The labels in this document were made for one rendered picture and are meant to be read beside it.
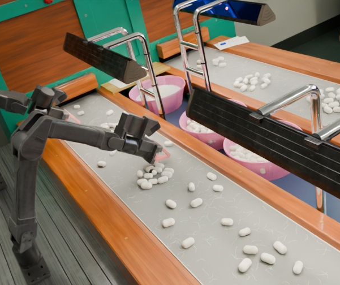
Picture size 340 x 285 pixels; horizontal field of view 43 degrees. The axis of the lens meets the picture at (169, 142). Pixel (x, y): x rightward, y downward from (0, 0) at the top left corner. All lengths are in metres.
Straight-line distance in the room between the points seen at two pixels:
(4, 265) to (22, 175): 0.34
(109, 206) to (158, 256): 0.29
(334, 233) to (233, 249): 0.24
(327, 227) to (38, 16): 1.51
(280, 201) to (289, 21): 3.15
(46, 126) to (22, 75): 0.92
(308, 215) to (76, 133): 0.67
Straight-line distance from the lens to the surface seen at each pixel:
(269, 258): 1.07
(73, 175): 1.55
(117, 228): 1.24
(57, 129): 1.24
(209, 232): 1.19
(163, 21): 2.34
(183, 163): 1.47
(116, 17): 2.21
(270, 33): 4.10
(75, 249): 1.39
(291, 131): 0.84
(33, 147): 1.21
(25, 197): 1.28
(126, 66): 1.39
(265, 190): 1.25
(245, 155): 1.44
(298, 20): 4.32
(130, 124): 1.37
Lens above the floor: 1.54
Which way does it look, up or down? 30 degrees down
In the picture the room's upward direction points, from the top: 14 degrees counter-clockwise
